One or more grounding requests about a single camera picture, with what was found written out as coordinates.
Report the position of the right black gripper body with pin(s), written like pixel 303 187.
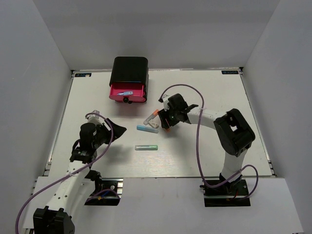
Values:
pixel 172 115

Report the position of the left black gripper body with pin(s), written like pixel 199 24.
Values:
pixel 104 136

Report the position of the pink drawer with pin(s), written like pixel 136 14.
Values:
pixel 139 95

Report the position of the black drawer cabinet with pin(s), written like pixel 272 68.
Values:
pixel 131 69

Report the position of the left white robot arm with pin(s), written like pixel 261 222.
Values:
pixel 80 183

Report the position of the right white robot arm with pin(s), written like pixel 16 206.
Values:
pixel 233 131

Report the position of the small staples box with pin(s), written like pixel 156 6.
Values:
pixel 153 124

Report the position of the orange capped highlighter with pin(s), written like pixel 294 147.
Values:
pixel 151 117

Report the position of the blue capped highlighter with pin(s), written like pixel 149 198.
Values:
pixel 146 129

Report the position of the green capped highlighter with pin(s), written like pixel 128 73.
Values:
pixel 146 147

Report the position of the right blue corner label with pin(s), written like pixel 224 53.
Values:
pixel 229 72

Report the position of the blue corner label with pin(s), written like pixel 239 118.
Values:
pixel 229 72
pixel 83 75

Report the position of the left blue corner label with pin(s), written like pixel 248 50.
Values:
pixel 83 75

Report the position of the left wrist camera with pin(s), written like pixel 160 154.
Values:
pixel 94 117

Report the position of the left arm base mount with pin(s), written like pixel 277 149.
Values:
pixel 108 194

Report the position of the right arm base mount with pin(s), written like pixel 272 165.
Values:
pixel 224 196

